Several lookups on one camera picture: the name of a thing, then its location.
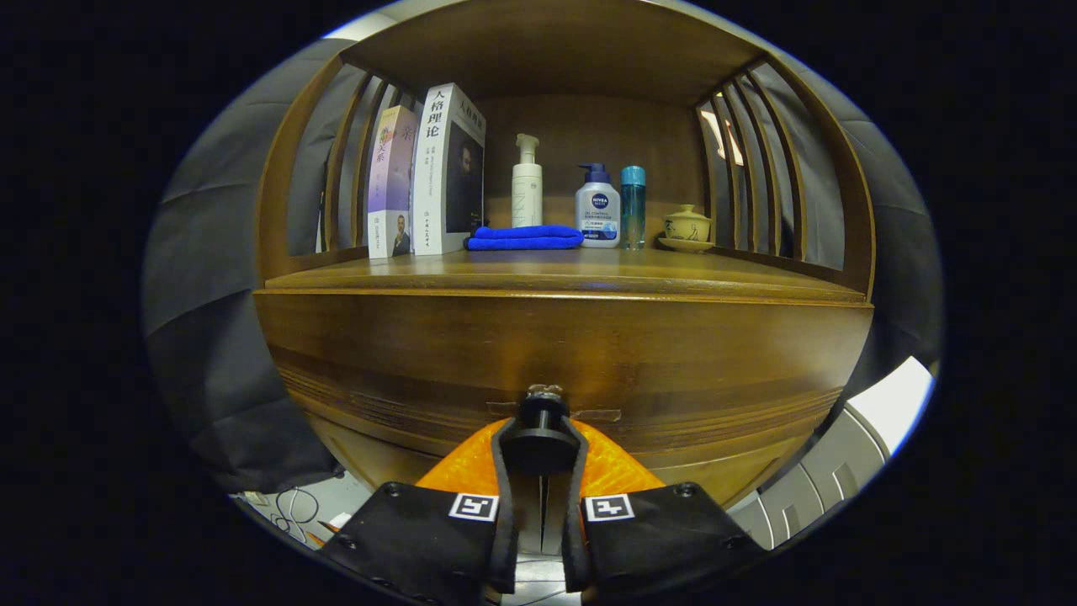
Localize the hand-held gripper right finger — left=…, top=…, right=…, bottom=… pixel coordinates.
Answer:
left=560, top=418, right=768, bottom=605

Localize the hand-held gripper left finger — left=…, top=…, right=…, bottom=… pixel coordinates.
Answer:
left=318, top=418, right=518, bottom=606

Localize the wooden drawer with black knob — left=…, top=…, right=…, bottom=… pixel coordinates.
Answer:
left=254, top=292, right=874, bottom=485

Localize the wooden cabinet door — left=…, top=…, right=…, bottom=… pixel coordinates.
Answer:
left=648, top=425, right=830, bottom=510
left=307, top=412, right=497, bottom=493

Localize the wooden countertop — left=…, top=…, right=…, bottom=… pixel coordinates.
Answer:
left=265, top=246, right=867, bottom=304

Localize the brown wooden cabinet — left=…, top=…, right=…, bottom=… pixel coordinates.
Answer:
left=252, top=0, right=878, bottom=510

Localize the grey foam floor mat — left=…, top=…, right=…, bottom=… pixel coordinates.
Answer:
left=732, top=412, right=889, bottom=552

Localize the blue folded cloth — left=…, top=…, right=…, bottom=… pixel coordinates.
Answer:
left=465, top=224, right=585, bottom=252

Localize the white bottle with blue pump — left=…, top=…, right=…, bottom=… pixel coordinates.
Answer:
left=575, top=162, right=622, bottom=249

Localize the yellow lidded teacup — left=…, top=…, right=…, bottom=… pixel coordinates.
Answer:
left=664, top=205, right=712, bottom=243

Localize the teal slim bottle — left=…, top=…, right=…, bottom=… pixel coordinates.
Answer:
left=620, top=165, right=647, bottom=250

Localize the tall white pump bottle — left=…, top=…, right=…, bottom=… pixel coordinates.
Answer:
left=512, top=133, right=544, bottom=228

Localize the white flat panel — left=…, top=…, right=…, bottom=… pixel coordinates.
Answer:
left=846, top=356, right=935, bottom=460

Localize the thick white book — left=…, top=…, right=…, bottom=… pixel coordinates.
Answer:
left=411, top=82, right=487, bottom=256

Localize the purple book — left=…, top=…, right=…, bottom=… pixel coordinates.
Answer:
left=367, top=105, right=419, bottom=259

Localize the white cable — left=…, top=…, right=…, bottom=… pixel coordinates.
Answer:
left=273, top=486, right=325, bottom=544

